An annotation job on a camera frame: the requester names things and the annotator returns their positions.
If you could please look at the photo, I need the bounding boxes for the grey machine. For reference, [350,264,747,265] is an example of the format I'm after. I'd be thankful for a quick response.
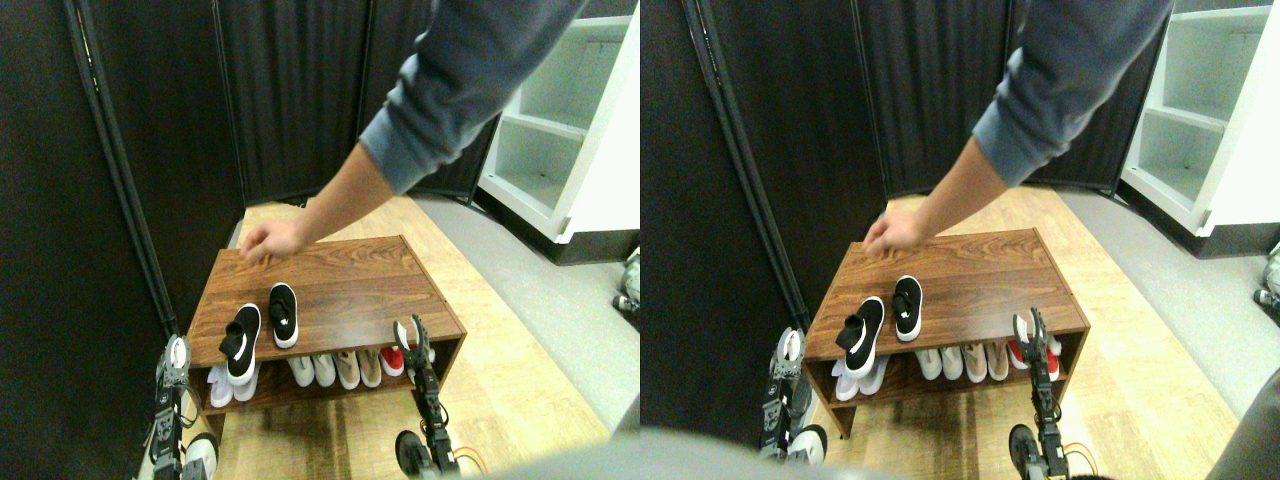
[612,245,640,326]
[1252,240,1280,323]

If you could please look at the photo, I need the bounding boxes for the person's legs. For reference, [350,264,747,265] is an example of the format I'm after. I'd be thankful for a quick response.
[1205,370,1280,480]

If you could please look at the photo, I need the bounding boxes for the person's hand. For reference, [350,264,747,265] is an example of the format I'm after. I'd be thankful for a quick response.
[240,218,313,267]
[862,208,936,261]

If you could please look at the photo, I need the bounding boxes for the brown shoe rack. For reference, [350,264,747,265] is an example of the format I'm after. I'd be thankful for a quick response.
[176,235,469,446]
[795,227,1091,439]

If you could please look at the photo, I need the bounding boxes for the white shelf unit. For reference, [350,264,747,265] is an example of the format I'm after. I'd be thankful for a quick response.
[1116,0,1280,259]
[476,0,640,266]

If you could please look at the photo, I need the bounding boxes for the black curtain stand pole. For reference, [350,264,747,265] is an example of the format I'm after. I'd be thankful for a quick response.
[678,0,811,341]
[60,0,183,351]

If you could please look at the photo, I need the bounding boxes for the black shoe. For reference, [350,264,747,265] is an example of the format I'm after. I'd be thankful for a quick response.
[218,303,262,386]
[892,276,925,343]
[268,283,299,349]
[835,296,886,378]

